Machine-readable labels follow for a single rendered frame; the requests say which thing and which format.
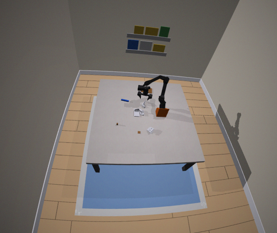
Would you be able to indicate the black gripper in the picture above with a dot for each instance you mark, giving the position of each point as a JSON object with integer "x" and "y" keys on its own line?
{"x": 145, "y": 94}

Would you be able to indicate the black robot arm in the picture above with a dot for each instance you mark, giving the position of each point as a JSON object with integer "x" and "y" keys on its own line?
{"x": 145, "y": 88}

